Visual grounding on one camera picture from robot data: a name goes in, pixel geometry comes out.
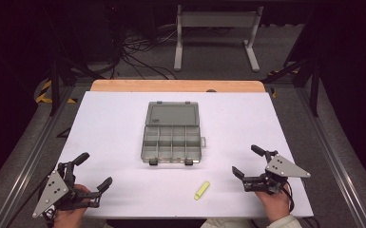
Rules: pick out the person's left hand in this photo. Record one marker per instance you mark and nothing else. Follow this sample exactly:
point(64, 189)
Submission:
point(73, 213)

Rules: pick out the grey metal rail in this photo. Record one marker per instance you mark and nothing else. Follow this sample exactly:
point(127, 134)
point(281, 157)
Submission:
point(28, 158)
point(339, 152)

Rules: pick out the yellow black hazard tape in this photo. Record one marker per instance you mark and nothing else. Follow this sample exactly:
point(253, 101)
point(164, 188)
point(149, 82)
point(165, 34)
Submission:
point(44, 93)

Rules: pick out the black tripod stand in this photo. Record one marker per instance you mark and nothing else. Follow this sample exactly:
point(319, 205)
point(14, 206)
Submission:
point(57, 82)

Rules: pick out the clear plastic compartment box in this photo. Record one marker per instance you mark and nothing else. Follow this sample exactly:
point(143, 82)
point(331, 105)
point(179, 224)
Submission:
point(172, 133)

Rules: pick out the person's right hand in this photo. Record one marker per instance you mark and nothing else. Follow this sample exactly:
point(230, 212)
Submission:
point(274, 205)

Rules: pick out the black metal stand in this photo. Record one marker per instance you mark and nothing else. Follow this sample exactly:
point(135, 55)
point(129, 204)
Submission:
point(309, 76)

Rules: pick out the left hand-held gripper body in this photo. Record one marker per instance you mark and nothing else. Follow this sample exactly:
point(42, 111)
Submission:
point(51, 191)

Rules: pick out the wooden table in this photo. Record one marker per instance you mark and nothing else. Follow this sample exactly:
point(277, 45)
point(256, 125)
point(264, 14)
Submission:
point(177, 85)

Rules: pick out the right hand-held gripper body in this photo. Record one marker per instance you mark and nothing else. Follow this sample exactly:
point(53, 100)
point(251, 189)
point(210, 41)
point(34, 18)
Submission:
point(280, 169)

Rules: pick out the white table mat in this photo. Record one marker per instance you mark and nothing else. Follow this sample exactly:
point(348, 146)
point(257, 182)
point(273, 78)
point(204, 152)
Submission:
point(139, 177)

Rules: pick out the person's light clothing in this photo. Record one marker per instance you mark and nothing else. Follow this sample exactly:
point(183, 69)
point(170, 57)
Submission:
point(225, 223)

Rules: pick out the white metal stand frame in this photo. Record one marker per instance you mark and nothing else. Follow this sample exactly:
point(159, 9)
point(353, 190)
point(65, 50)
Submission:
point(217, 19)

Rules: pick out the small yellow marker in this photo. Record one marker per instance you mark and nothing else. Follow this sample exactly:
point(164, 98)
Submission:
point(202, 190)

